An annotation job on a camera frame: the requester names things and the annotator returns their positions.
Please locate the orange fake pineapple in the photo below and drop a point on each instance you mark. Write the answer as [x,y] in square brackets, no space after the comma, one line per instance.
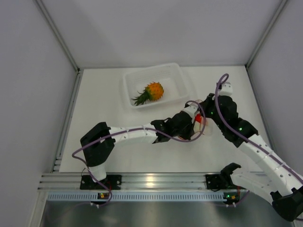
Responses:
[152,92]

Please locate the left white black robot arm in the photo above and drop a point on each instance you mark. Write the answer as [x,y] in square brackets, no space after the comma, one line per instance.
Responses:
[99,142]

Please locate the red fake fruit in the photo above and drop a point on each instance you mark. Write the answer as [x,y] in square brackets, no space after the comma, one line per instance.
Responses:
[199,118]

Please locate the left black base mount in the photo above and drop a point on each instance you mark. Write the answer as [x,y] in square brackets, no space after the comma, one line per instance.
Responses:
[101,182]

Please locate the white plastic basket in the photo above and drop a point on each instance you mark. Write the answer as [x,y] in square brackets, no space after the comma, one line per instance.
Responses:
[169,75]

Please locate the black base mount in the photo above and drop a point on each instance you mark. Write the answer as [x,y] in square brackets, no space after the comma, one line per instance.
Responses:
[101,182]
[216,182]

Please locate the aluminium mounting rail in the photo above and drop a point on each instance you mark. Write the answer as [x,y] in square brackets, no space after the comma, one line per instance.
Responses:
[128,181]

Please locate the clear zip bag orange seal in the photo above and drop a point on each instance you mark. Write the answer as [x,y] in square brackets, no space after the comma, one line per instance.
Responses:
[206,129]

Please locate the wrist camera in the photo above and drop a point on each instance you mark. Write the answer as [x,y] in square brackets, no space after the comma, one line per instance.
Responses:
[225,89]
[192,110]

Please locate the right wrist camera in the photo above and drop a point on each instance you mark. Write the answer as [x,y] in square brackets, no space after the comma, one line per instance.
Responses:
[225,89]

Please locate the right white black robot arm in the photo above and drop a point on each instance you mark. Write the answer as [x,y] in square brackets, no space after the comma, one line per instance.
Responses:
[280,186]

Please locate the slotted cable duct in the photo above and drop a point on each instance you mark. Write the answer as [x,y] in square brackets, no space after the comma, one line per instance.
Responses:
[142,196]

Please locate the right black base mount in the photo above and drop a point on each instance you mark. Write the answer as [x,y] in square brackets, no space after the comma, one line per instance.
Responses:
[216,182]

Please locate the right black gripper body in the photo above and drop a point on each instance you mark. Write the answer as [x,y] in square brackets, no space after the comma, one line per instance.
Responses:
[209,110]

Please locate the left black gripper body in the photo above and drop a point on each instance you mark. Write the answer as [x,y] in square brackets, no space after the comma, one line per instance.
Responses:
[185,133]

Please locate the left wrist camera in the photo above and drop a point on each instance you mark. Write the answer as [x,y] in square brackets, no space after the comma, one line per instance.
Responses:
[192,110]

